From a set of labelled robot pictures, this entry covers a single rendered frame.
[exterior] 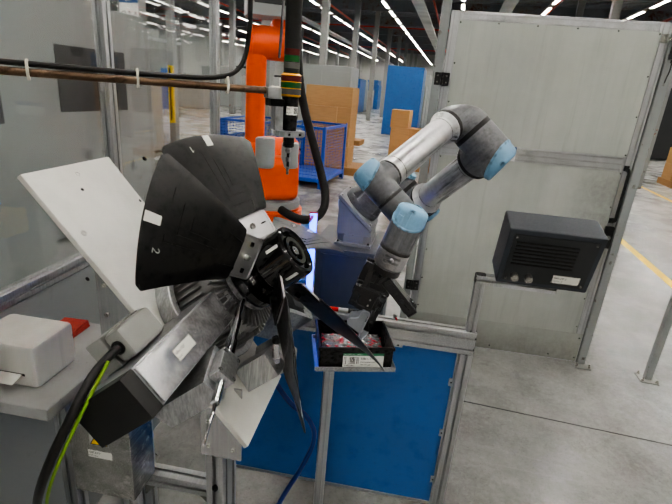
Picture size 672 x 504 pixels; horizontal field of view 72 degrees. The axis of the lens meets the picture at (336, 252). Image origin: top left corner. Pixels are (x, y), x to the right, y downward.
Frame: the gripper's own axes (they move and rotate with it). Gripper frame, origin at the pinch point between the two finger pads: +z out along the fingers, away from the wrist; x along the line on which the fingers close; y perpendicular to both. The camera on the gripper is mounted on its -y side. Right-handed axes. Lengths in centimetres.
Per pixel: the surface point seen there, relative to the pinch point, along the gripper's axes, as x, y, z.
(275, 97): 6, 39, -46
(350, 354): -9.6, -0.2, 11.9
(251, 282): 16.4, 28.2, -10.3
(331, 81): -1046, 206, -20
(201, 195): 28, 39, -28
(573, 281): -30, -52, -28
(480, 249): -177, -63, 9
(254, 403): 17.7, 17.8, 17.3
